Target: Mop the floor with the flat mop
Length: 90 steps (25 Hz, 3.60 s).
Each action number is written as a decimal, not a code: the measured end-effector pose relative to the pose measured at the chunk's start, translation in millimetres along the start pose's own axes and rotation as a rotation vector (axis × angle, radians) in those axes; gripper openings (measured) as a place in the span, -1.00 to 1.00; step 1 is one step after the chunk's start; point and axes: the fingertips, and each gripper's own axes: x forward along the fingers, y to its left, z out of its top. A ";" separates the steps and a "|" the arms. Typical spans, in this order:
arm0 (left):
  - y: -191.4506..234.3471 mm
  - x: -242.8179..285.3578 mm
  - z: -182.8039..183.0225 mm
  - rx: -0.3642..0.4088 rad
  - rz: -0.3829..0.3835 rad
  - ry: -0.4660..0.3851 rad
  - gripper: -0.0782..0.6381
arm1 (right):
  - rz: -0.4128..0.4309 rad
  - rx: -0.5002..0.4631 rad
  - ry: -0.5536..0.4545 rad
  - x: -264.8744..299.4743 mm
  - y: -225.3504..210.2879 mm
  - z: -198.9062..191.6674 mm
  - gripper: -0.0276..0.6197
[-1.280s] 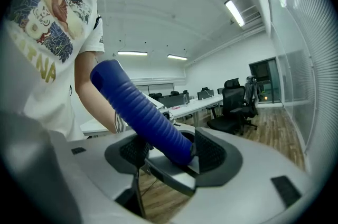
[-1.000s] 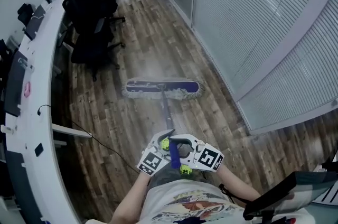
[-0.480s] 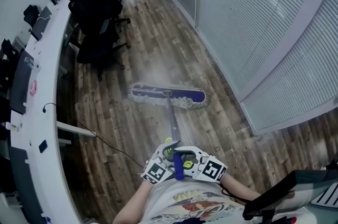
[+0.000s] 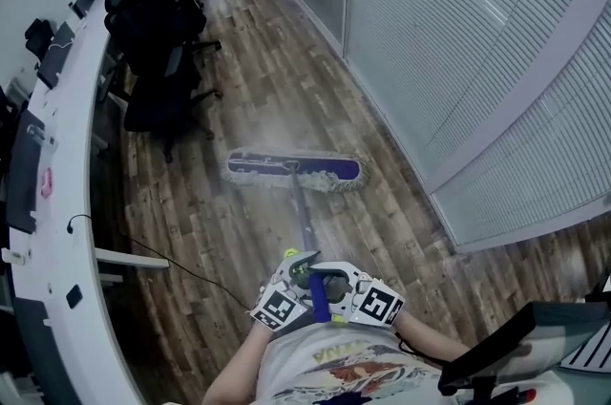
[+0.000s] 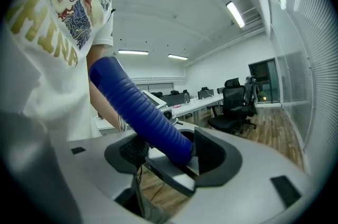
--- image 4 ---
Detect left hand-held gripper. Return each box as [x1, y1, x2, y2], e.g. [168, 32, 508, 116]
[248, 249, 323, 332]

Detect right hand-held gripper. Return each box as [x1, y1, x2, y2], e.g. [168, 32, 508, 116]
[307, 259, 407, 328]

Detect blue mop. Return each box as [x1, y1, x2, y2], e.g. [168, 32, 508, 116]
[220, 147, 372, 324]

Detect person's right forearm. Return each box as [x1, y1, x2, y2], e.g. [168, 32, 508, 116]
[393, 311, 474, 364]

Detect person's left forearm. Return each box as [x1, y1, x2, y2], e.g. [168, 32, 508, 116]
[202, 324, 278, 405]

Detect wooden floor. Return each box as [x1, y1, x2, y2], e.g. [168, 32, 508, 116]
[88, 0, 611, 404]

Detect person's left neon shoe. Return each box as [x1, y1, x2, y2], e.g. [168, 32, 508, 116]
[282, 248, 310, 288]

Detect person's white printed t-shirt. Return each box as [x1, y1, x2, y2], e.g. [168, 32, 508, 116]
[161, 324, 574, 405]

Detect black body-worn device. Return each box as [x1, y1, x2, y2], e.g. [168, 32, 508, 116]
[436, 300, 611, 405]

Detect narrow white window blinds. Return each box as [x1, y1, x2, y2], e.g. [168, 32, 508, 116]
[429, 6, 611, 251]

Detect long white curved desk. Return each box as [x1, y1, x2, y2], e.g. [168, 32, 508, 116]
[0, 0, 172, 405]

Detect black slatted rack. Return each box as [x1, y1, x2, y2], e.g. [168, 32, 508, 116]
[560, 321, 611, 371]

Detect black mesh office chair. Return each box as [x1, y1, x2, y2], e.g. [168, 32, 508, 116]
[97, 0, 224, 164]

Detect wide white window blinds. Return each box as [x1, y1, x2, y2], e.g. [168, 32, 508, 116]
[343, 0, 611, 189]

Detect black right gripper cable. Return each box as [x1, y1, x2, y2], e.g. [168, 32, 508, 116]
[393, 330, 448, 366]

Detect black power cable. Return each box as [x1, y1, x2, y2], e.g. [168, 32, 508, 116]
[65, 213, 253, 309]

